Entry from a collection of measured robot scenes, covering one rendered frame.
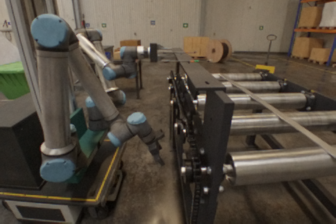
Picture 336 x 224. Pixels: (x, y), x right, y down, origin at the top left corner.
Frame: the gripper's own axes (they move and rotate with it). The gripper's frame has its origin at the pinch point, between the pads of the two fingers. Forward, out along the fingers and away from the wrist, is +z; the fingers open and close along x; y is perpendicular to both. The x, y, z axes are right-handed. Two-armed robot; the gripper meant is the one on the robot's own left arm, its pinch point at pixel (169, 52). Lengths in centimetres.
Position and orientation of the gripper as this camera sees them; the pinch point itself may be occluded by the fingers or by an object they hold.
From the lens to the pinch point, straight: 121.3
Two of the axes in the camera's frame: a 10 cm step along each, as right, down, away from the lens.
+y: -0.4, -3.8, 9.2
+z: 10.0, -0.2, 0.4
